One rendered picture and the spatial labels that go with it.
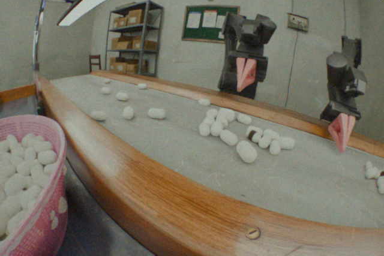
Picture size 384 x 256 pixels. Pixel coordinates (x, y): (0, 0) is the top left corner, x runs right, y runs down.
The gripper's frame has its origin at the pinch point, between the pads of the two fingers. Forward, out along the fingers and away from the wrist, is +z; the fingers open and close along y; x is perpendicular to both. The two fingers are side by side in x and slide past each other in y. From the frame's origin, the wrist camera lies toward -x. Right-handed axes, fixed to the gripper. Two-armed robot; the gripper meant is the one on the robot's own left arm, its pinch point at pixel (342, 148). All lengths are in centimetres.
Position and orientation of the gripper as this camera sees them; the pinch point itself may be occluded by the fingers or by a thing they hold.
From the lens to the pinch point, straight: 38.0
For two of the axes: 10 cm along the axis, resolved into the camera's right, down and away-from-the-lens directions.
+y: 8.6, 2.6, -4.3
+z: -4.5, 7.9, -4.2
